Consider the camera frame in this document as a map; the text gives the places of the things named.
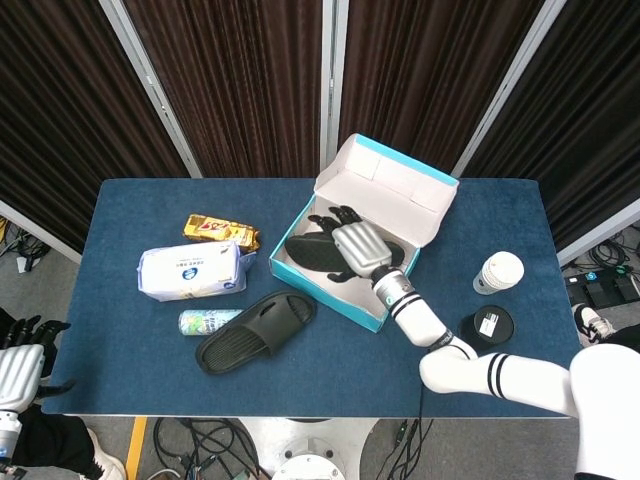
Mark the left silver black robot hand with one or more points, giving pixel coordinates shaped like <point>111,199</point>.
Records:
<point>20,375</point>

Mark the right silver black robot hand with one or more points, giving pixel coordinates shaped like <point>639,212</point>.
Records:
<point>362,247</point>

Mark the black rubber slipper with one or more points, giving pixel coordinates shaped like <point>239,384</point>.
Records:
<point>310,252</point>
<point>250,335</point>

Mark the light blue hinged shoe box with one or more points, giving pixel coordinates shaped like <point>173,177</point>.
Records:
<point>400,185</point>

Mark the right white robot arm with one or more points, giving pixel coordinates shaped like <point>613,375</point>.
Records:
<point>420,315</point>

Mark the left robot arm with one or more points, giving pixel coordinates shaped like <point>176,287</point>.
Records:
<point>9,435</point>

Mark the black three-pedal foot switch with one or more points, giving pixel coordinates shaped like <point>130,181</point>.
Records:
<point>600,290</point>

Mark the yellow floor tape strip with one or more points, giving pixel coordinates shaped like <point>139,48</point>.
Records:
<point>136,450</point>

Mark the blue tablecloth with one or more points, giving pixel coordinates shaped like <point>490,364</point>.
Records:
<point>320,380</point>

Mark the gold foil snack package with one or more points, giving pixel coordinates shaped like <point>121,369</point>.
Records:
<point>220,231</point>

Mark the pale blue green drink can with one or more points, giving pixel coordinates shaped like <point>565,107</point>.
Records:
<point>205,321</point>

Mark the white lavender tissue pack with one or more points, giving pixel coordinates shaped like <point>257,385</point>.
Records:
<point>190,272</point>

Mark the dark brown curtain screen panel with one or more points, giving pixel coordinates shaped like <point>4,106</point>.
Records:
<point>440,65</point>
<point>225,75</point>
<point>590,125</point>
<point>60,100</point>

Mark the white sneaker with black trim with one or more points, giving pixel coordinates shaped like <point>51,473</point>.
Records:
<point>592,325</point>

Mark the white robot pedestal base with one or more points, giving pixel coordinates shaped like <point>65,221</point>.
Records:
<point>310,445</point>

